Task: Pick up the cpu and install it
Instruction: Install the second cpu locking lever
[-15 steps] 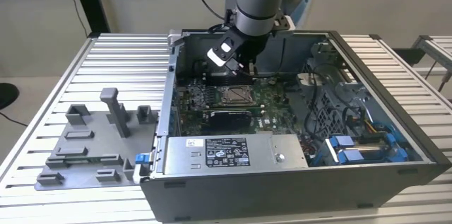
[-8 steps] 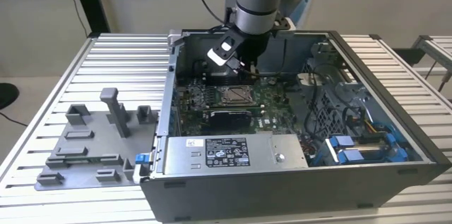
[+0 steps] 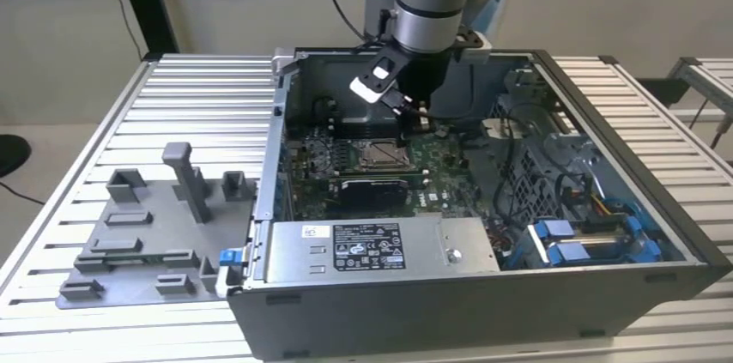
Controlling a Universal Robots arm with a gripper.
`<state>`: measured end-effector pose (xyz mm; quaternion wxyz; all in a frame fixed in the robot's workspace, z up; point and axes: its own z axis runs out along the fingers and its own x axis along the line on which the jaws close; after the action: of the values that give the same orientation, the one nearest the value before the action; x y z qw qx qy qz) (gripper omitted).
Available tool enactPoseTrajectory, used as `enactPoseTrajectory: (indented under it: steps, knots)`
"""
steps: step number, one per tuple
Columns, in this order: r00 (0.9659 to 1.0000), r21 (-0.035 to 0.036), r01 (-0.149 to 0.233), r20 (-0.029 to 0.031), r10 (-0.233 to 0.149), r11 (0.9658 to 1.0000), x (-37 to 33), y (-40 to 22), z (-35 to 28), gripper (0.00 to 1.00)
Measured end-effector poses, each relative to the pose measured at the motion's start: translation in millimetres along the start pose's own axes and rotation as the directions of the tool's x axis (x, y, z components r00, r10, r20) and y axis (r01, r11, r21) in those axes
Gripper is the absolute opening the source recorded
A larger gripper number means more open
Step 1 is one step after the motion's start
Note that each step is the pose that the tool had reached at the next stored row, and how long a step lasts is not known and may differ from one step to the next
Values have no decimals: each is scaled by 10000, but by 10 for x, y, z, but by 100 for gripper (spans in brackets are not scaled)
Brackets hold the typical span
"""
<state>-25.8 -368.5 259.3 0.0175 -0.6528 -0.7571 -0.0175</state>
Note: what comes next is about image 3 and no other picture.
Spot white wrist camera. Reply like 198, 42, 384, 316
349, 49, 416, 103

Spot black wire white plug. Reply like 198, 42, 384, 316
310, 95, 341, 129

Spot open PC case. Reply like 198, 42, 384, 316
226, 47, 733, 362

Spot silver power supply unit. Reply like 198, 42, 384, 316
264, 215, 504, 286

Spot yellow red power wire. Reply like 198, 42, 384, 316
589, 194, 615, 219

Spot black camera cable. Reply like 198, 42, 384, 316
393, 62, 480, 129

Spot blue disk carrier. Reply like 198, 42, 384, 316
547, 237, 670, 269
527, 219, 644, 245

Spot black round stool base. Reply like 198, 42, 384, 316
0, 134, 34, 178

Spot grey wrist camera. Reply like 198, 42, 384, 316
456, 27, 493, 64

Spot long black wire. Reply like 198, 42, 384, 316
492, 100, 555, 227

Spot black perforated disk bay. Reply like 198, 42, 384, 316
467, 94, 581, 227

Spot black graphics card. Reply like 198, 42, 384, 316
326, 177, 413, 215

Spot black upright post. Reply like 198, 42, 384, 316
111, 0, 181, 55

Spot green motherboard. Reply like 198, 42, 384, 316
284, 120, 497, 227

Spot metal socket cover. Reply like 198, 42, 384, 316
354, 139, 412, 169

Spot grey plastic parts rack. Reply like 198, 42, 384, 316
55, 142, 262, 311

